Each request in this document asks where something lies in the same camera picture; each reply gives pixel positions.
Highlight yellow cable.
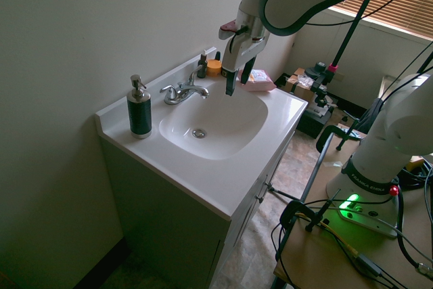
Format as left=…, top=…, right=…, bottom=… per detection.
left=296, top=213, right=360, bottom=260

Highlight thin black cable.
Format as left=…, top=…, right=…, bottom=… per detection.
left=305, top=0, right=433, bottom=27

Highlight cardboard box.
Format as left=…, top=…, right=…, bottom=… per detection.
left=285, top=68, right=318, bottom=101

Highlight orange jar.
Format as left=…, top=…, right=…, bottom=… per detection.
left=206, top=59, right=223, bottom=78

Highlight dark sanitizer bottle chrome pump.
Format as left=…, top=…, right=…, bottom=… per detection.
left=127, top=74, right=154, bottom=139

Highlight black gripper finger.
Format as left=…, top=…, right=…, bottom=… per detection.
left=225, top=70, right=240, bottom=97
left=240, top=56, right=257, bottom=85

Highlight black C-clamp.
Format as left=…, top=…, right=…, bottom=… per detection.
left=279, top=189, right=342, bottom=236
left=315, top=125, right=369, bottom=154

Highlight black box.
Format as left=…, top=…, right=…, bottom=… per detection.
left=296, top=95, right=340, bottom=139

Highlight red wrist camera mount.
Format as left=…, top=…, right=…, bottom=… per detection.
left=219, top=20, right=240, bottom=33

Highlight dark dropper bottle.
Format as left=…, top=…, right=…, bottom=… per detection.
left=197, top=51, right=208, bottom=79

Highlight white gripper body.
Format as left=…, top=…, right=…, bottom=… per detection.
left=218, top=26, right=270, bottom=77

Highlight brown window blinds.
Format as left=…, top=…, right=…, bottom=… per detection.
left=327, top=0, right=433, bottom=40

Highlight black cable adapter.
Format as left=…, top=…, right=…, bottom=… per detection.
left=354, top=252, right=386, bottom=279

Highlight pink wipes pack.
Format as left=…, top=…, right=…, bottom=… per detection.
left=242, top=68, right=277, bottom=93

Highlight chrome sink faucet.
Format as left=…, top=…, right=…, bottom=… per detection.
left=159, top=64, right=210, bottom=106

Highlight white vanity sink cabinet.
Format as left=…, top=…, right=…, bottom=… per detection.
left=95, top=46, right=309, bottom=289

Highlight dark grey cloth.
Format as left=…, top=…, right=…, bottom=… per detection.
left=358, top=97, right=386, bottom=133

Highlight black camera stand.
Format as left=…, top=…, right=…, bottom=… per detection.
left=304, top=0, right=378, bottom=116

